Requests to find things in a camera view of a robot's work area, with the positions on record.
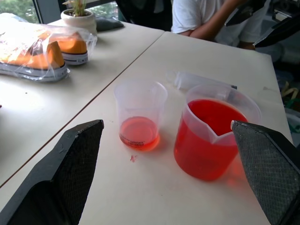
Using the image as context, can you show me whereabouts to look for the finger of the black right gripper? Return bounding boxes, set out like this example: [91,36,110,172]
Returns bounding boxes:
[252,15,300,48]
[224,0,270,27]

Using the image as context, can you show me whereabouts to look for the orange canvas sneaker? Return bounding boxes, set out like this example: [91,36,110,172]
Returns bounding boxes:
[0,41,70,82]
[39,30,89,66]

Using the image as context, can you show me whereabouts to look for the clear plastic syringe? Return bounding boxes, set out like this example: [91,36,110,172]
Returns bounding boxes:
[165,70,238,99]

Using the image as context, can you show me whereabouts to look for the dark green cloth pouch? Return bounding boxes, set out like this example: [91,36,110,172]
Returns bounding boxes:
[95,15,125,32]

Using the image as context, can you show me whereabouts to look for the small clear plastic beaker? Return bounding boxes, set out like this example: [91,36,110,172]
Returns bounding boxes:
[113,79,169,152]

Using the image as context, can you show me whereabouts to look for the dark window frame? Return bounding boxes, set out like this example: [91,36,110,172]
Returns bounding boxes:
[32,0,62,24]

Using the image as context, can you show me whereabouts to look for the green potted plant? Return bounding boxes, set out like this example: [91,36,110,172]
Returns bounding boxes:
[62,0,89,17]

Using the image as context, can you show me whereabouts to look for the white ceramic plant pot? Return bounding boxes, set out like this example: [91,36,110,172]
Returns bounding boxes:
[60,8,98,36]

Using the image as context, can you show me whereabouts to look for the person in white shirt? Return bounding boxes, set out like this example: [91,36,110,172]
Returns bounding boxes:
[171,0,270,49]

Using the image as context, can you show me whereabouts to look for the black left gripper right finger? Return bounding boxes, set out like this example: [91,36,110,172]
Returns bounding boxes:
[230,120,300,225]

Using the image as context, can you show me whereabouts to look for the large clear plastic beaker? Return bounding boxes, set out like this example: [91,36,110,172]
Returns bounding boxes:
[173,84,263,181]

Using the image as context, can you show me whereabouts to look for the yellow strap bundle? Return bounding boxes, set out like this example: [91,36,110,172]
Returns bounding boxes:
[281,81,300,100]

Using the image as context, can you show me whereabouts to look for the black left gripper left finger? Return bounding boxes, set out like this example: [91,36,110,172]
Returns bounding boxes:
[0,119,105,225]

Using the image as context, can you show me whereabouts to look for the orange shoes in plastic bag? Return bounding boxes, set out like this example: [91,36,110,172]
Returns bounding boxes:
[0,13,98,83]

